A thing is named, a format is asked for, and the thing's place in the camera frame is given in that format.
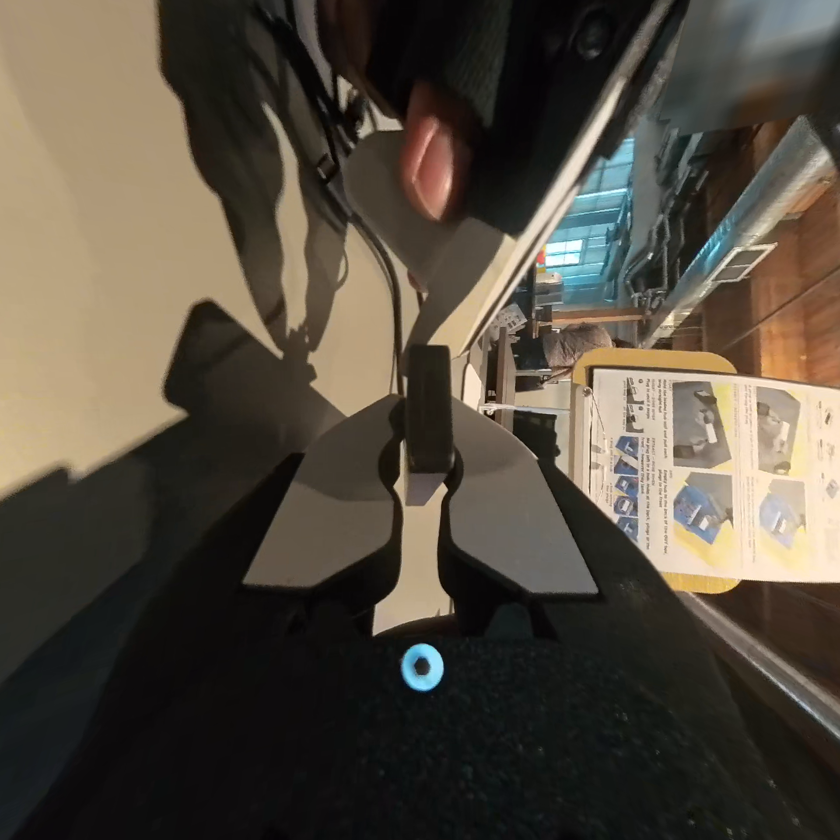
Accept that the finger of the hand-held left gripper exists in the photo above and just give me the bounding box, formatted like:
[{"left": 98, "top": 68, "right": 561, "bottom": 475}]
[
  {"left": 419, "top": 220, "right": 527, "bottom": 350},
  {"left": 461, "top": 64, "right": 662, "bottom": 353}
]

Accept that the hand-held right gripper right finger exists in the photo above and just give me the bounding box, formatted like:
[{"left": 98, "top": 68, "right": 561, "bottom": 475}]
[{"left": 437, "top": 400, "right": 601, "bottom": 599}]

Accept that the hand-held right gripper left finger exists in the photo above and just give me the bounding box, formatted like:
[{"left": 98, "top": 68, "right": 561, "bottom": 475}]
[{"left": 241, "top": 394, "right": 412, "bottom": 592}]

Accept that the black USB cable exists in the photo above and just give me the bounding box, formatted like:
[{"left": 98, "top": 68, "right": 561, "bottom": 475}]
[{"left": 351, "top": 217, "right": 457, "bottom": 508}]

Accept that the person's left hand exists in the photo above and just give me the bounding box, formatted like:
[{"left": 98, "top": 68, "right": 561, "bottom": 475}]
[{"left": 327, "top": 0, "right": 514, "bottom": 222}]

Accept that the large paned window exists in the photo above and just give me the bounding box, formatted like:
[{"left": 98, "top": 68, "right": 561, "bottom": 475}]
[{"left": 525, "top": 138, "right": 637, "bottom": 270}]

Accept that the white vent grille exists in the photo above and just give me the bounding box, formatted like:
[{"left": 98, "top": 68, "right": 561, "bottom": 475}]
[{"left": 707, "top": 243, "right": 780, "bottom": 284}]

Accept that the wooden instruction board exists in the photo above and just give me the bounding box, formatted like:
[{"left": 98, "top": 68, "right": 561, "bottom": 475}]
[{"left": 572, "top": 350, "right": 840, "bottom": 595}]

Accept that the silver ventilation duct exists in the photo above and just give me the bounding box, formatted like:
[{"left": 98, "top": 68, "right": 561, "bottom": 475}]
[{"left": 623, "top": 118, "right": 840, "bottom": 349}]

